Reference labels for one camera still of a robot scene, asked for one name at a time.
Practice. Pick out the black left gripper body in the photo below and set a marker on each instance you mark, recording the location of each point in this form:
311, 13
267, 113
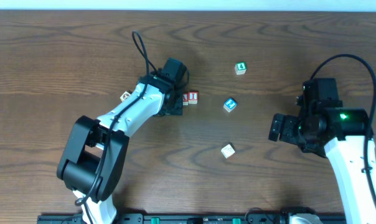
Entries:
177, 106

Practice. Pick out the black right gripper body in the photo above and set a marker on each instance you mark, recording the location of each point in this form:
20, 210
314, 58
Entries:
281, 128

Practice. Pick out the red letter A block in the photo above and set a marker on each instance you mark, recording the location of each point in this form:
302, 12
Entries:
185, 100

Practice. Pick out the red letter I block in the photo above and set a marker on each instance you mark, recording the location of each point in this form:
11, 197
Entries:
193, 97

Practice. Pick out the blue number 2 block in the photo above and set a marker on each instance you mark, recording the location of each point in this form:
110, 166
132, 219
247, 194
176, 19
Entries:
230, 105

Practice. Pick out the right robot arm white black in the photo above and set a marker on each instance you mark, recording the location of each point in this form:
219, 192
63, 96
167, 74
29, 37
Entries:
342, 136

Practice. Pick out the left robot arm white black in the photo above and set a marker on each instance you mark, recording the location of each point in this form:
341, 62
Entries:
95, 152

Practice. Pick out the plain wooden block near front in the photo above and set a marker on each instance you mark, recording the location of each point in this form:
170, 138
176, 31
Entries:
227, 151

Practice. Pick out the green number 4 block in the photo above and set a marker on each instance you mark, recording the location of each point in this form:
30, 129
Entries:
240, 68

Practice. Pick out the wooden block brown ring picture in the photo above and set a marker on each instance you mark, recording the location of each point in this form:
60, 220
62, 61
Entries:
125, 96

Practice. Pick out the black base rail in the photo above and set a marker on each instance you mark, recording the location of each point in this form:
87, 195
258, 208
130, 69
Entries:
252, 216

